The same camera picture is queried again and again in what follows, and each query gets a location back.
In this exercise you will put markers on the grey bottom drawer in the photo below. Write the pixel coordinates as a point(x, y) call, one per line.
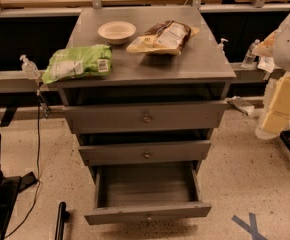
point(146, 192)

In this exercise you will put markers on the grey drawer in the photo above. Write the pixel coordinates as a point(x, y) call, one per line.
point(144, 117)
point(146, 192)
point(139, 153)

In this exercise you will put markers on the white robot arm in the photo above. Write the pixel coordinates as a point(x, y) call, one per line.
point(276, 114)

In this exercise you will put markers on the grey drawer cabinet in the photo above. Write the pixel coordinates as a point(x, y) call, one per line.
point(200, 73)

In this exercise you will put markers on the grey top drawer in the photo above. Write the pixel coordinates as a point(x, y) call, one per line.
point(144, 117)

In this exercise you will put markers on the grey middle drawer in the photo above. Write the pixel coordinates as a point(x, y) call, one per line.
point(139, 153)

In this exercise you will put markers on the black bar bottom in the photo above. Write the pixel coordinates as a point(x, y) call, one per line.
point(62, 217)

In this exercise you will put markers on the green chip bag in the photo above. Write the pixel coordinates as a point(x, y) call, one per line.
point(78, 62)

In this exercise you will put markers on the brown yellow snack bag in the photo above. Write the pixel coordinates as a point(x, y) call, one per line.
point(168, 37)

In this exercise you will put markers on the white paper bowl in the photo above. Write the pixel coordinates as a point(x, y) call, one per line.
point(117, 32)

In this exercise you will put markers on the folded grey cloth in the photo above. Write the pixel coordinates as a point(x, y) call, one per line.
point(242, 105)

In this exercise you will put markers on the right sanitizer pump bottle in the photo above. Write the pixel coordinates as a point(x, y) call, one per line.
point(221, 45)

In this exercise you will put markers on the sanitizer pump bottle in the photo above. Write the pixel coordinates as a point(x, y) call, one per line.
point(29, 68)
point(221, 45)

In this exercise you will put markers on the clear water bottle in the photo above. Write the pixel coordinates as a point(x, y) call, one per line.
point(250, 56)

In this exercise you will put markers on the left sanitizer pump bottle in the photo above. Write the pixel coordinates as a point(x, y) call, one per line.
point(29, 68)

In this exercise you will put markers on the white paper packet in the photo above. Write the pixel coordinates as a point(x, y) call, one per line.
point(266, 63)

